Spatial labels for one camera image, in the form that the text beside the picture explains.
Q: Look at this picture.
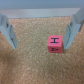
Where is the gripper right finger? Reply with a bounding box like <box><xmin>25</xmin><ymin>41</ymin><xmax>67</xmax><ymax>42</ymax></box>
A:
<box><xmin>63</xmin><ymin>12</ymin><xmax>84</xmax><ymax>50</ymax></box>

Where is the pink block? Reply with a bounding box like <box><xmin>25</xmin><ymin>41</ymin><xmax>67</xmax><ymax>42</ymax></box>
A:
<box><xmin>47</xmin><ymin>34</ymin><xmax>63</xmax><ymax>54</ymax></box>

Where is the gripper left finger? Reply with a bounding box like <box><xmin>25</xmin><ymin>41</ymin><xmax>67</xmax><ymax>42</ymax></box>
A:
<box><xmin>0</xmin><ymin>13</ymin><xmax>18</xmax><ymax>49</ymax></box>

